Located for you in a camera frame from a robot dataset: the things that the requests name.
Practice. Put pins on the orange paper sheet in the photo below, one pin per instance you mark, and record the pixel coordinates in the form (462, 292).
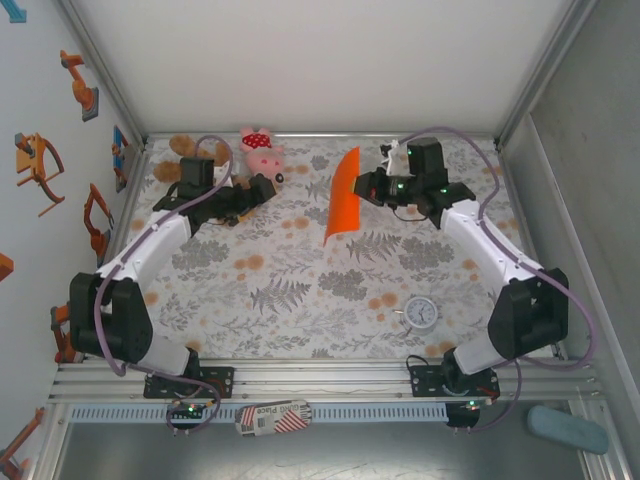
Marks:
(342, 200)

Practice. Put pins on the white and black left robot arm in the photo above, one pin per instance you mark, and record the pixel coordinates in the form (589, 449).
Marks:
(150, 250)

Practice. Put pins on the pink plush toy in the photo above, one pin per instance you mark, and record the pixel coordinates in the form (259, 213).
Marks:
(262, 155)

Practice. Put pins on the thin aluminium crossbar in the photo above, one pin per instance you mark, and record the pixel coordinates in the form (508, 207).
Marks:
(325, 134)

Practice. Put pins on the brown teddy bear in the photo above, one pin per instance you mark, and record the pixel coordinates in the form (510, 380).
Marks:
(180, 146)

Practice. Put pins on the small white alarm clock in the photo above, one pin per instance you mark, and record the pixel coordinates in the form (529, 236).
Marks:
(421, 312)

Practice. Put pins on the floral table mat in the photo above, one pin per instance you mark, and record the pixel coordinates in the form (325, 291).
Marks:
(300, 325)

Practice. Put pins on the small green LED board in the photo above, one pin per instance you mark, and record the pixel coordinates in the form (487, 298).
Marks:
(472, 404)
(190, 409)

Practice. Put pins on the red white striped label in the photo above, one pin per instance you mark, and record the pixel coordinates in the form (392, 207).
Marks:
(272, 417)

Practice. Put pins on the blue oblong pad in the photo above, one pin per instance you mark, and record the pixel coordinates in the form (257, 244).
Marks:
(565, 427)

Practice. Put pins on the blue and orange wall sticker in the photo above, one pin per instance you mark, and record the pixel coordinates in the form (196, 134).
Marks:
(120, 160)

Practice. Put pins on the aluminium frame post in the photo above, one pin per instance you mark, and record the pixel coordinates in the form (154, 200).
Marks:
(100, 65)
(545, 65)

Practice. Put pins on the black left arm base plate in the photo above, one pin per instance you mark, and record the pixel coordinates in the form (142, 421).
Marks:
(220, 380)

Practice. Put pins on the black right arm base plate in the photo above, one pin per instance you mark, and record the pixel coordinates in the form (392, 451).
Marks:
(425, 382)

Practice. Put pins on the orange claw wall sticker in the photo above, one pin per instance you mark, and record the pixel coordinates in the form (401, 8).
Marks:
(35, 165)

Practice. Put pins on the wide aluminium base rail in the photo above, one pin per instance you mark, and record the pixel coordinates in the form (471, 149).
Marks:
(325, 380)

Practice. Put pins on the small orange wall sticker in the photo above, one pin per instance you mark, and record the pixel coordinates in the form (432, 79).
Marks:
(5, 267)

